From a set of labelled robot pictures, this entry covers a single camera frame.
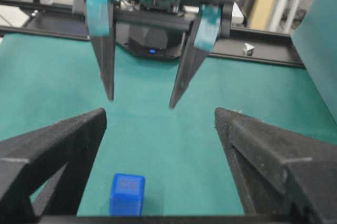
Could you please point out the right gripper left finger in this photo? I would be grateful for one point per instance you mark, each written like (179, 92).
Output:
(45, 171)

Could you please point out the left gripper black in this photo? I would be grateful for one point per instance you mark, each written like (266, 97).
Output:
(213, 19)

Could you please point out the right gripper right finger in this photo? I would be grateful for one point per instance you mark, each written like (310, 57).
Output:
(277, 171)

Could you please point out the white corner bracket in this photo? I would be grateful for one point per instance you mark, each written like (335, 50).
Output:
(248, 49)

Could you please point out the green table cloth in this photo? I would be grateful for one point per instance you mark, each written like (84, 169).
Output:
(178, 151)

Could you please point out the blue block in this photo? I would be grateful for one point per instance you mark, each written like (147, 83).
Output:
(127, 195)

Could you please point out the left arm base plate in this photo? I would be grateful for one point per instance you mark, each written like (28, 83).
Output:
(149, 42)

